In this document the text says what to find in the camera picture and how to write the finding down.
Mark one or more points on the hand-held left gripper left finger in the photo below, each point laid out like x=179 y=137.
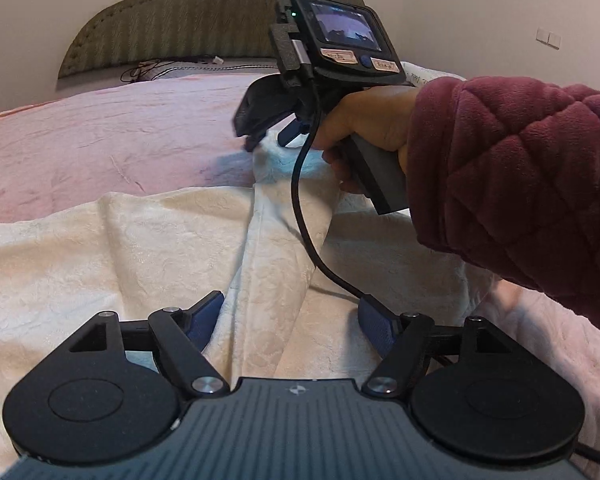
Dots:
x=207 y=315

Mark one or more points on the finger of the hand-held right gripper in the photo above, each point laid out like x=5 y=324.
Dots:
x=255 y=110
x=292 y=132

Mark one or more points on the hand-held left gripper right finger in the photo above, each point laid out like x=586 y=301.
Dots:
x=375 y=325

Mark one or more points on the person's right forearm maroon sleeve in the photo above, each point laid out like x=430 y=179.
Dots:
x=520 y=175

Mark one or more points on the person's right hand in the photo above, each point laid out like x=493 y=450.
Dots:
x=370 y=120

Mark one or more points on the white charger plug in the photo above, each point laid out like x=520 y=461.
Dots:
x=216 y=60

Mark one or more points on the grey pillow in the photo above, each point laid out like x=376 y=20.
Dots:
x=180 y=71

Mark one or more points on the olive padded headboard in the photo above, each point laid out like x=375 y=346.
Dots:
x=180 y=15

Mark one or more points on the pink blanket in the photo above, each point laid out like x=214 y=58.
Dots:
x=105 y=135

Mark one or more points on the white wall switch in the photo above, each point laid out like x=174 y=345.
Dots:
x=543 y=35
x=554 y=40

